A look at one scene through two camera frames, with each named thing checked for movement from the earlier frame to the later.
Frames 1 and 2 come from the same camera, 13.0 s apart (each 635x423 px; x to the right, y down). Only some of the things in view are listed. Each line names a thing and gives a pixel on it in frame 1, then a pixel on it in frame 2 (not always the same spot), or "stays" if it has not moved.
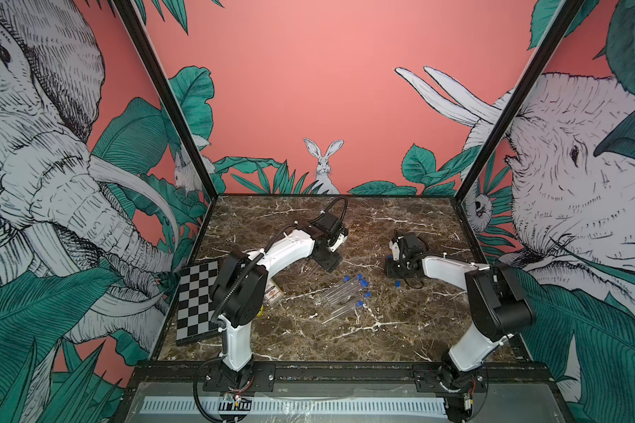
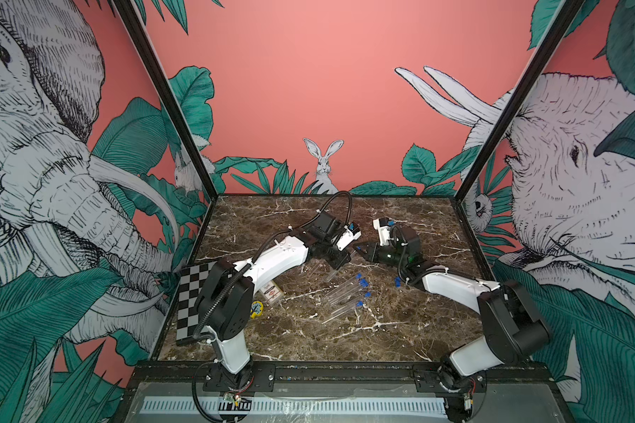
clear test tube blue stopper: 358,304 stays
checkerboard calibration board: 194,303 stays
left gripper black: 332,263 stays
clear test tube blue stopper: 335,290 -> 334,273
